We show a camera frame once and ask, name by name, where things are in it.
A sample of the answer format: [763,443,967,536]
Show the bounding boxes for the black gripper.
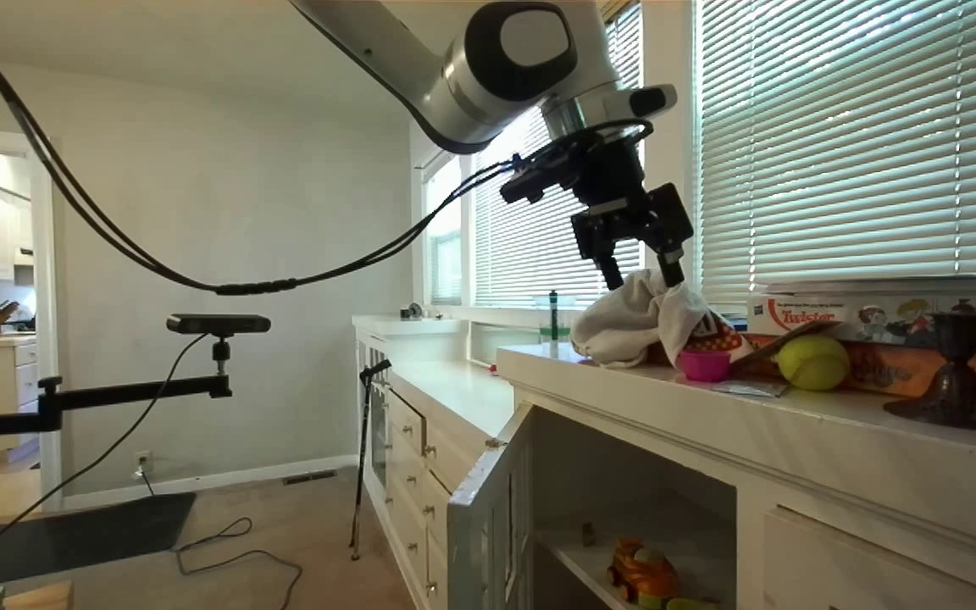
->
[565,134,698,295]

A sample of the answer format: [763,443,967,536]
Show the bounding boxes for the small pink bowl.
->
[674,342,734,387]

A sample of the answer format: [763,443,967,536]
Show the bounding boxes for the white printed cardboard box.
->
[745,278,976,354]

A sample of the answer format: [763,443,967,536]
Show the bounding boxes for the white towel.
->
[569,266,730,374]

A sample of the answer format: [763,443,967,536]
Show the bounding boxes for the narrow white window blinds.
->
[469,3,646,317]

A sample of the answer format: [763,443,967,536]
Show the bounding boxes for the small white card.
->
[715,377,794,403]

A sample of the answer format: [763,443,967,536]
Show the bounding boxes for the yellow-green round fruit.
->
[772,331,854,398]

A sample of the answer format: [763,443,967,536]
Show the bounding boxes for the low white drawer cabinet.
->
[350,311,521,610]

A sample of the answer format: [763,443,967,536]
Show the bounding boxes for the wide white window blinds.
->
[696,0,976,317]

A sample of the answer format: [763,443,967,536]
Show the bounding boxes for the tall white cabinet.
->
[491,339,976,610]

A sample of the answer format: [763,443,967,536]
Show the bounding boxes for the orange flat bag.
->
[841,336,976,435]

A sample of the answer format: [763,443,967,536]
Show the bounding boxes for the white glass-paned cabinet door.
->
[444,401,540,610]

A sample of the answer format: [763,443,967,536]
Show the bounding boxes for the orange toy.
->
[602,536,685,610]

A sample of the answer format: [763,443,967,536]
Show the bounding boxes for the thin black tripod stick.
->
[345,355,395,564]

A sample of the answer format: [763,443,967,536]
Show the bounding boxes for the dark metal goblet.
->
[882,300,976,436]

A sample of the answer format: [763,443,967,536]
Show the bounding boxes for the black floor mat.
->
[0,490,200,598]

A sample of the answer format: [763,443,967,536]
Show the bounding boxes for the wooden table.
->
[0,577,77,610]

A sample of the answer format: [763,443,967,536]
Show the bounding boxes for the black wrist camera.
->
[495,134,593,212]

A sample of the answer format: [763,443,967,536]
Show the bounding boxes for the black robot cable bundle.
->
[0,0,658,303]

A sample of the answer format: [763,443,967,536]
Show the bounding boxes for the black stereo camera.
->
[162,311,276,339]

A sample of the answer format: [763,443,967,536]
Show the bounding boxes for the black floor cable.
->
[173,511,310,610]

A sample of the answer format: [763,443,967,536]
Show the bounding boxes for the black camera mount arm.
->
[0,331,236,443]

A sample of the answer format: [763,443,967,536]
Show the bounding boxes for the black camera cable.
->
[0,331,215,580]

